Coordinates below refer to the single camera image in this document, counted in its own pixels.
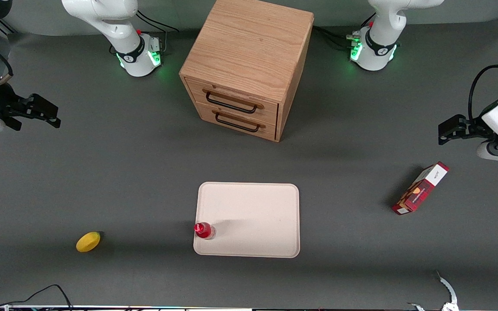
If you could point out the wooden drawer front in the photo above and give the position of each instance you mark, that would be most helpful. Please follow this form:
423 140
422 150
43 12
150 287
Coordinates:
270 113
270 131

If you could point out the red coke bottle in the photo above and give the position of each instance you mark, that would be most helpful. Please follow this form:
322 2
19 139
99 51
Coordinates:
204 231

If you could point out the red plaid cookie box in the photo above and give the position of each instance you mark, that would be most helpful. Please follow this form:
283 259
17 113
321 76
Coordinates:
419 190

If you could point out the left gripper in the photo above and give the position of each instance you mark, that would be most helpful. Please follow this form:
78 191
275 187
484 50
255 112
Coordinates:
473 128

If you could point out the light wooden drawer cabinet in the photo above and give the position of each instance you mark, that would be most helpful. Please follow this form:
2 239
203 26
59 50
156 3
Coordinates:
249 43

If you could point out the white serrated plastic clamp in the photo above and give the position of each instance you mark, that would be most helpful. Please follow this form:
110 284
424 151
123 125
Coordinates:
448 287

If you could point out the yellow lemon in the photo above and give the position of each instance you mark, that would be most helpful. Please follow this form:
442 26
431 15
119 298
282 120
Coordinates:
88 242

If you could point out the small white plastic clip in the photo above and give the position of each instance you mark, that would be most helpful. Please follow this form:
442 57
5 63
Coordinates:
416 306

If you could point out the beige rectangular tray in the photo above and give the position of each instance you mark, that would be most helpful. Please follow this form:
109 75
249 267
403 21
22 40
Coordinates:
253 211

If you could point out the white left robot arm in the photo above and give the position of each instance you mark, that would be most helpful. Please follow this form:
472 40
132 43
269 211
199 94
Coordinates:
381 43

